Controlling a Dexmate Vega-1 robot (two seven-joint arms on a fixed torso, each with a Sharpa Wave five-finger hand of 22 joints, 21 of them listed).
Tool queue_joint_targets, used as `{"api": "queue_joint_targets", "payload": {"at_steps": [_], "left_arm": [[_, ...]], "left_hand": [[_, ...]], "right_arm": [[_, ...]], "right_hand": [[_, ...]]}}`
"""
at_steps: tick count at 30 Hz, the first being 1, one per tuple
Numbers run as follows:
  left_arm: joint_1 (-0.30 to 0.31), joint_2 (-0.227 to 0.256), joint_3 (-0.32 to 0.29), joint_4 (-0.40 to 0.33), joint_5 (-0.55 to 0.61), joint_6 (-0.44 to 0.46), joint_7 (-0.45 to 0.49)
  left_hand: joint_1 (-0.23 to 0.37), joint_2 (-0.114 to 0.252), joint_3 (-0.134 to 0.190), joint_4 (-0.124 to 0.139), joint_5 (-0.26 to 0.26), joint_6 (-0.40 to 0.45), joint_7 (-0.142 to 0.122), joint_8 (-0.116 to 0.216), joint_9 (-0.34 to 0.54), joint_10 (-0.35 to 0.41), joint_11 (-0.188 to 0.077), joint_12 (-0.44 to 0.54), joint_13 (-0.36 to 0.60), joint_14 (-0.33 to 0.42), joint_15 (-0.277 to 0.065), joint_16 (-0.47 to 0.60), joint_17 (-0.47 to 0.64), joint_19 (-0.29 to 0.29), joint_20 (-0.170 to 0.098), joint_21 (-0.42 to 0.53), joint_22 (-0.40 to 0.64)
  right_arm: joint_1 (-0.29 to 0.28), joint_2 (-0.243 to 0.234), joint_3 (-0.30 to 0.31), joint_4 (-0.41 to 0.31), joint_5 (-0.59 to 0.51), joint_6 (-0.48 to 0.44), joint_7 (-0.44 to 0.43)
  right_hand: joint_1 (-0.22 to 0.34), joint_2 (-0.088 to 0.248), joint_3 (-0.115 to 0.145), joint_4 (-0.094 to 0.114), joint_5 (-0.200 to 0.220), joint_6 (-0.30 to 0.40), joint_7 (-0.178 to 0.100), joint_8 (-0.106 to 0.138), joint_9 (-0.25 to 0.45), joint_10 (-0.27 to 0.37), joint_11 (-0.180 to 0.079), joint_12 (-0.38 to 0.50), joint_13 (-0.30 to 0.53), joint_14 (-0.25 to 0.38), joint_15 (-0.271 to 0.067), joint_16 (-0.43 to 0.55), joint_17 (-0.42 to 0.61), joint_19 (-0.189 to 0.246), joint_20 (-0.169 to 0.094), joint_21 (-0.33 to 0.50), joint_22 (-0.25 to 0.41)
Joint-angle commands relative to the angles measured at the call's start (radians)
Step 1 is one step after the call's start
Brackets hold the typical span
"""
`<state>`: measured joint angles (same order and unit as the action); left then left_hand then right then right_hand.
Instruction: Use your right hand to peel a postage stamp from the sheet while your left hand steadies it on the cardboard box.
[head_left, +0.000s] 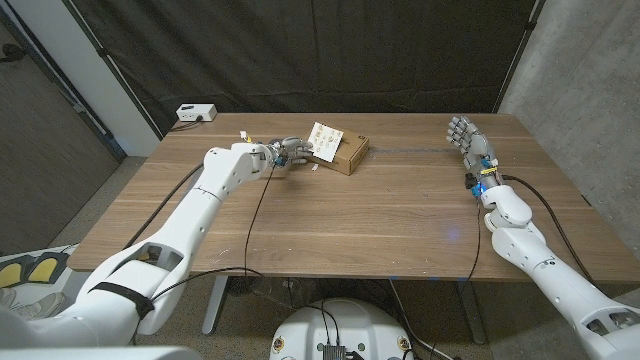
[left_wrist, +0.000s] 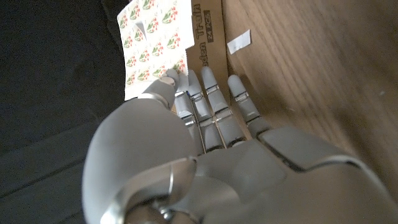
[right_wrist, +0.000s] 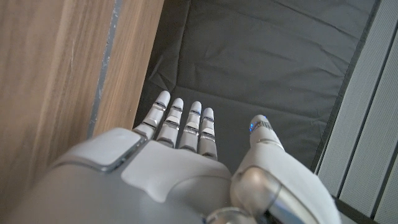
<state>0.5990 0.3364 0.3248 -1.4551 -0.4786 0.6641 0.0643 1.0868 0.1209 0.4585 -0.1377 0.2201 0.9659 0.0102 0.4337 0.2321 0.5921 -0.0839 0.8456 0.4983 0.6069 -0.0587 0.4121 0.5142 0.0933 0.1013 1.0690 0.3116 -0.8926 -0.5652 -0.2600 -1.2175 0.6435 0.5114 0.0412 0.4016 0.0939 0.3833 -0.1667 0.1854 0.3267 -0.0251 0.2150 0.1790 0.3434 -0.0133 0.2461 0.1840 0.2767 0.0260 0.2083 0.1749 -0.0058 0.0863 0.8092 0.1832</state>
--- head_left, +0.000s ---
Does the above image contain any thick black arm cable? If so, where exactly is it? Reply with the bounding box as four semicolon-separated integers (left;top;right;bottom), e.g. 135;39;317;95
501;173;609;296
122;162;206;250

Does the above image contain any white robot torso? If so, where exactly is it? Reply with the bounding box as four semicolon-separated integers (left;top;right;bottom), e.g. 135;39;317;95
268;298;414;360

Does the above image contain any grey sneaker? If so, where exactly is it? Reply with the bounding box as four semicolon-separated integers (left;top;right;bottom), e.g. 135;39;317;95
0;288;66;321

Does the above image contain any black door handle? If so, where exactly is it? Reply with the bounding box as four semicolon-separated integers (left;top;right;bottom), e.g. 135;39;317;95
0;43;25;64

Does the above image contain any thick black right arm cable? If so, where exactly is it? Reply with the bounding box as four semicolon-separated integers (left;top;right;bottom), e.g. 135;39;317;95
501;173;609;296

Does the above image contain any white postage stamp sheet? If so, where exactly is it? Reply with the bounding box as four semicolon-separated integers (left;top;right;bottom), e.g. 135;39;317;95
306;121;345;164

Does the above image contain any black backdrop curtain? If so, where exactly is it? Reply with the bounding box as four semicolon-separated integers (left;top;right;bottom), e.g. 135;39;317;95
69;0;539;134

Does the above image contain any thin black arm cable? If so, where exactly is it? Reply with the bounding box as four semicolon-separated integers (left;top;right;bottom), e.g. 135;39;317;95
457;197;482;296
149;164;277;302

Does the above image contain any white table leg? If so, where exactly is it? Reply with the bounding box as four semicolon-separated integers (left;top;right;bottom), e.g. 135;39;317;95
202;275;229;335

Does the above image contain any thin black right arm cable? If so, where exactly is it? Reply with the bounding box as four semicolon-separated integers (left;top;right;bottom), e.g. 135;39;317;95
457;197;482;296

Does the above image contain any white power outlet box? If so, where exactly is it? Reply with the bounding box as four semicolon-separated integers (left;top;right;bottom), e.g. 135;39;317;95
175;103;218;123

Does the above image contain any yellow and black pad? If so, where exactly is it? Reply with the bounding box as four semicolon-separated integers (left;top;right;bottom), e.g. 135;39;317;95
0;252;69;289

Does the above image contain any brown cardboard box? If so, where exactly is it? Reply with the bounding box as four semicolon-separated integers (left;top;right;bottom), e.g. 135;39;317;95
309;128;370;177

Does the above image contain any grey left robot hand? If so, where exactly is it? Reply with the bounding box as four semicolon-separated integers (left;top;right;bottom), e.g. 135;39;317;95
267;135;315;169

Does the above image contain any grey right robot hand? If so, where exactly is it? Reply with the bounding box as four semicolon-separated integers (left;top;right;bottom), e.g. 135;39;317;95
446;116;502;194

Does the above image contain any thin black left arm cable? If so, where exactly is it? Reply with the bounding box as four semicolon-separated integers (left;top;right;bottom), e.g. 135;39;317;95
149;164;277;302

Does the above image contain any grey table leg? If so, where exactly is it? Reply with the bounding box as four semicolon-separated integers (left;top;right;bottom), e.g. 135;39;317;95
454;280;487;345

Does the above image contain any black backdrop stand pole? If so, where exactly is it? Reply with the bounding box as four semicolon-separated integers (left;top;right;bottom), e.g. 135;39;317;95
492;0;546;114
62;0;165;141

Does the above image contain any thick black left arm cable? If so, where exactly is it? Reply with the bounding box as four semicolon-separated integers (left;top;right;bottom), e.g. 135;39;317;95
122;162;206;250

